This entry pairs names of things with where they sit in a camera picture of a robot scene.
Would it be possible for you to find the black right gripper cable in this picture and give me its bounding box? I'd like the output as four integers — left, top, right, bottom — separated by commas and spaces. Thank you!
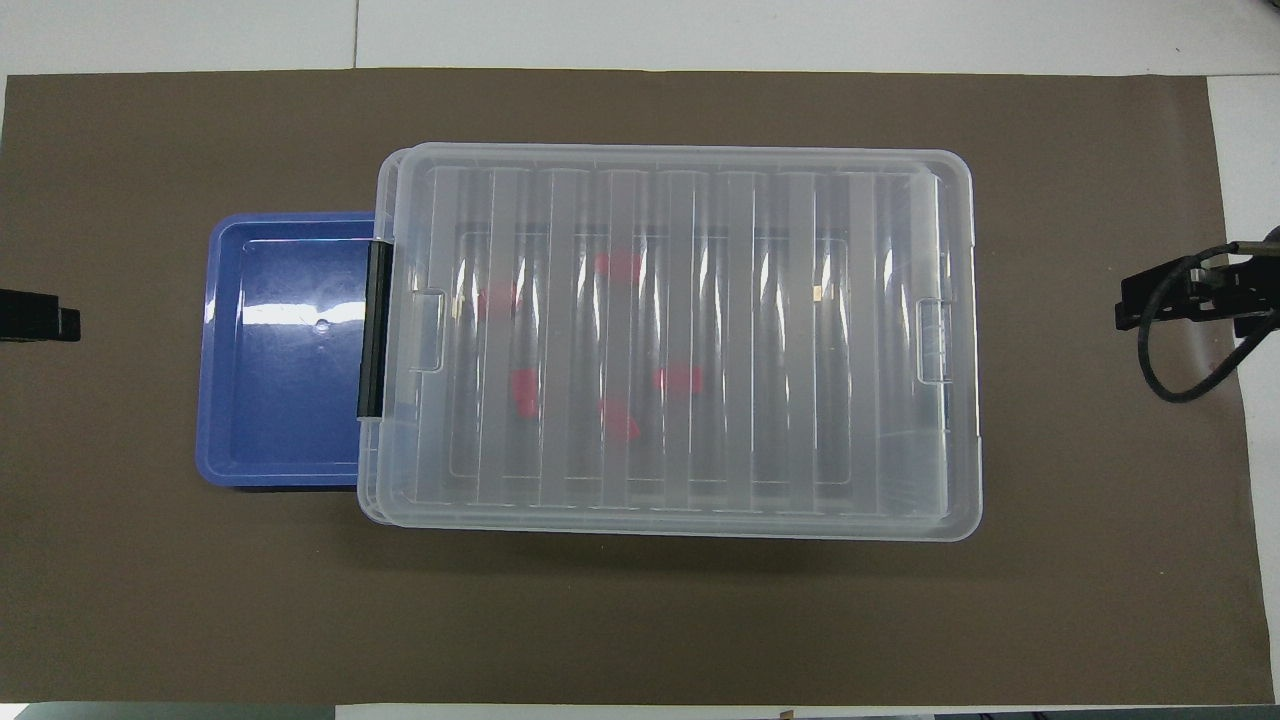
1140, 243, 1280, 404

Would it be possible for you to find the clear ribbed plastic lid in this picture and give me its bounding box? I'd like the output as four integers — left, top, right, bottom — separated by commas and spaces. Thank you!
375, 142, 984, 542

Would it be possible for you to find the blue plastic tray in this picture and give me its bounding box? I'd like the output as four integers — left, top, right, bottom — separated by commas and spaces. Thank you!
195, 212, 389, 491

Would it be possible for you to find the black box latch handle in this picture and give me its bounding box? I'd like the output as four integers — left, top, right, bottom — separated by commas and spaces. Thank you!
357, 240, 394, 419

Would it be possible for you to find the clear plastic storage box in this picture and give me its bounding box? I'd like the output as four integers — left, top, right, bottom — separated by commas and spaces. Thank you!
357, 148, 976, 533

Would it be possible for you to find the brown table mat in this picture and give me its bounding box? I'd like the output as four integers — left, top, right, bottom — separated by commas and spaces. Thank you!
0, 68, 1276, 706

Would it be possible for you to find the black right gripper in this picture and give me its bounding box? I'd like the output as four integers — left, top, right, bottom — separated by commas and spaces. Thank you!
1117, 245, 1280, 336

